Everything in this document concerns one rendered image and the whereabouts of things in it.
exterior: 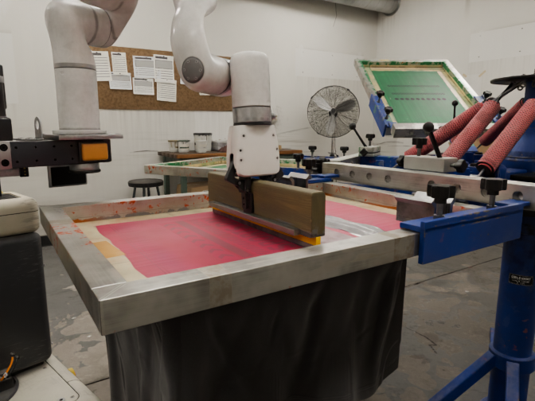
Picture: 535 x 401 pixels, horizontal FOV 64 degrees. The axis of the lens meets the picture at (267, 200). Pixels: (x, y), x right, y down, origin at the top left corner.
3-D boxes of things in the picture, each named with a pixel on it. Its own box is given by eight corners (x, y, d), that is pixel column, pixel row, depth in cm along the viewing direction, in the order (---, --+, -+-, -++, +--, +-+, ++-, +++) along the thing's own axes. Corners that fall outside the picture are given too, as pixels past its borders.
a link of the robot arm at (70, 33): (41, 68, 101) (35, -3, 99) (88, 74, 113) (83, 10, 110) (68, 65, 97) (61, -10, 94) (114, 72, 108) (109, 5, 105)
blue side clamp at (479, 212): (422, 265, 67) (425, 222, 66) (397, 256, 71) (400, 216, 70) (520, 238, 83) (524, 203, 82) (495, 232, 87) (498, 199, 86)
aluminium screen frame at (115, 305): (101, 336, 42) (98, 300, 41) (41, 223, 90) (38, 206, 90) (516, 230, 84) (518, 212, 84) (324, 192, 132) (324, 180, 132)
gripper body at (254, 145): (263, 119, 89) (266, 173, 90) (220, 119, 83) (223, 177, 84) (284, 116, 82) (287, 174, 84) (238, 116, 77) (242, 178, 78)
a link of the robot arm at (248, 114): (263, 110, 88) (263, 124, 89) (225, 110, 83) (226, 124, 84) (284, 107, 82) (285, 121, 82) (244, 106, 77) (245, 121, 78)
